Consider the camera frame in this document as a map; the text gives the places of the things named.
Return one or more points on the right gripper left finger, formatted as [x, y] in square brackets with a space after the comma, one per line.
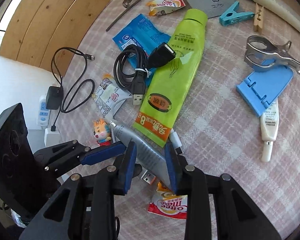
[114, 180]

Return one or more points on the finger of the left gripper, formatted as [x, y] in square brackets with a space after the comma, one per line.
[59, 159]

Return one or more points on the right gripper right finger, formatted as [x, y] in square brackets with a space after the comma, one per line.
[189, 180]

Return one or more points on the silver cream tube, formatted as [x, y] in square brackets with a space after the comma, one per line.
[147, 156]

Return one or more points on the green hand cream tube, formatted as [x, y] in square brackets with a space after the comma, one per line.
[171, 82]

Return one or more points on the small white cream tube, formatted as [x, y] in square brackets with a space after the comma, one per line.
[269, 122]

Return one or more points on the silver metal clamp clip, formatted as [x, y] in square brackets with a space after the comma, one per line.
[262, 55]

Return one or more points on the white charger block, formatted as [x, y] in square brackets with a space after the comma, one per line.
[51, 138]

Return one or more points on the red coffee mate sachet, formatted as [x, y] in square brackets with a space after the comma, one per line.
[165, 203]

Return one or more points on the white power strip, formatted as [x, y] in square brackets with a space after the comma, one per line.
[43, 113]

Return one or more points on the tiger cartoon figurine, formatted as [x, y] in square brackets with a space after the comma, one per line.
[102, 132]

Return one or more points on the black power adapter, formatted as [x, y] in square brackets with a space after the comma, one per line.
[54, 97]

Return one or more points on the white coffee creamer sachet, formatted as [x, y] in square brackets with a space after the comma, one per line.
[109, 97]

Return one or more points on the pink plaid table cloth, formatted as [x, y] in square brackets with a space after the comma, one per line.
[219, 132]

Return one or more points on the blue folding phone stand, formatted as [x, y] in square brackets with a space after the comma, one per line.
[260, 89]

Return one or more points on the wooden board backdrop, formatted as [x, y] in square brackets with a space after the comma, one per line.
[39, 27]

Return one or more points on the blue wet wipe packet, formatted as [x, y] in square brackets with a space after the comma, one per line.
[142, 33]

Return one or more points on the teal plastic clothespin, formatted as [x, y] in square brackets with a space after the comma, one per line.
[231, 16]

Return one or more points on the grey flat stick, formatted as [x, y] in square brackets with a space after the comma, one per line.
[122, 14]

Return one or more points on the orange coffee mate sachet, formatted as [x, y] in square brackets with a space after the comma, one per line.
[164, 7]

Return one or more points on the grey foil sachet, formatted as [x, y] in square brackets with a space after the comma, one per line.
[212, 8]

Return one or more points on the wooden clothespin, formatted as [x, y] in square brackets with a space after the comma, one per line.
[258, 18]

